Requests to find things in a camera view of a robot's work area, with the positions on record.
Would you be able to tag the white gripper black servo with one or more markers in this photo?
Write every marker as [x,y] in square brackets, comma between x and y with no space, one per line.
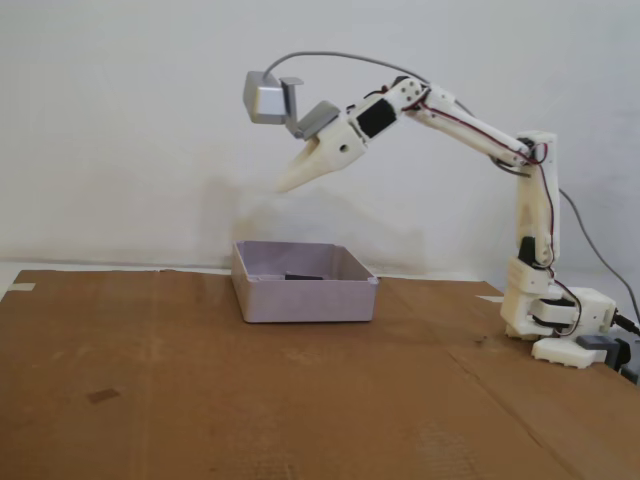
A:
[336,148]

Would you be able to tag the black rectangular block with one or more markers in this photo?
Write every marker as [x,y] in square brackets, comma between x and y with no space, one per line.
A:
[302,276]

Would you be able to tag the pale plastic open box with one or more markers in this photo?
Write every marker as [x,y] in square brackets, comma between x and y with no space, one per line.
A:
[305,305]

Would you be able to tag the silver webcam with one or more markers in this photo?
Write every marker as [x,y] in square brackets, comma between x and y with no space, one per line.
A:
[265,100]

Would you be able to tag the white tape piece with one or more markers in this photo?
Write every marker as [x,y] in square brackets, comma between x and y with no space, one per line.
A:
[490,298]
[22,287]

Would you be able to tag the brown cardboard sheet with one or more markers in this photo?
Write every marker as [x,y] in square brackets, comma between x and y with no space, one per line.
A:
[200,400]
[575,425]

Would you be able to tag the grey table clamp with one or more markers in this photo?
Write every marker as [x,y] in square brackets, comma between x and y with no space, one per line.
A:
[595,343]

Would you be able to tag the grey webcam mount bracket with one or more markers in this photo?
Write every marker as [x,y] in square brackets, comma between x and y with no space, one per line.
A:
[320,117]

